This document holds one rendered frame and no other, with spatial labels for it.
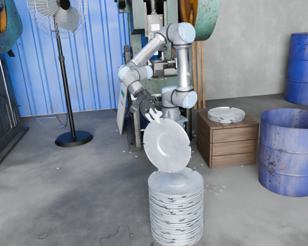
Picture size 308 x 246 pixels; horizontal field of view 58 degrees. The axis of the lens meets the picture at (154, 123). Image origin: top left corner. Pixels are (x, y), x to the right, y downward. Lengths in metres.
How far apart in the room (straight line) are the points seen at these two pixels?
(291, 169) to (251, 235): 0.51
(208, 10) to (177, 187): 1.48
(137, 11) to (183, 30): 0.88
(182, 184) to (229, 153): 0.86
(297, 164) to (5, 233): 1.78
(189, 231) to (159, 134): 0.51
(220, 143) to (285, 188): 0.54
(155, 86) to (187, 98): 0.74
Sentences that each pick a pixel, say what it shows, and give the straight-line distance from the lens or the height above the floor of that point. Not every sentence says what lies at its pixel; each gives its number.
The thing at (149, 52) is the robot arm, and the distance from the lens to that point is 1.76.
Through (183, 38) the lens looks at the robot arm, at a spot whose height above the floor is 1.01.
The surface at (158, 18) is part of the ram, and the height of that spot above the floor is 1.13.
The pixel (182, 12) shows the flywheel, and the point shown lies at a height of 1.18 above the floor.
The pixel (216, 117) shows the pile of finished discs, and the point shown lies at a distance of 2.23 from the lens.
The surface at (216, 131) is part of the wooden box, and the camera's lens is 2.15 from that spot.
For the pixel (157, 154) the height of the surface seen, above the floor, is 0.49.
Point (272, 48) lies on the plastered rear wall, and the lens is 4.48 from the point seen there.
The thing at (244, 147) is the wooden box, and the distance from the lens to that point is 2.29.
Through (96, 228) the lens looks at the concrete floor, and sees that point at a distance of 1.76.
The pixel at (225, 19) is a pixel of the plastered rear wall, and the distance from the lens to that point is 4.13.
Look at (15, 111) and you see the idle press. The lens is 3.46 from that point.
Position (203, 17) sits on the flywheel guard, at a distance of 2.43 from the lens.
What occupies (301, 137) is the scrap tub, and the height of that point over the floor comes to 0.42.
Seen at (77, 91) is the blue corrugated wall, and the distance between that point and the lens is 3.88.
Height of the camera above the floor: 1.10
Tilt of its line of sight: 20 degrees down
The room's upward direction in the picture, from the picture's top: 3 degrees counter-clockwise
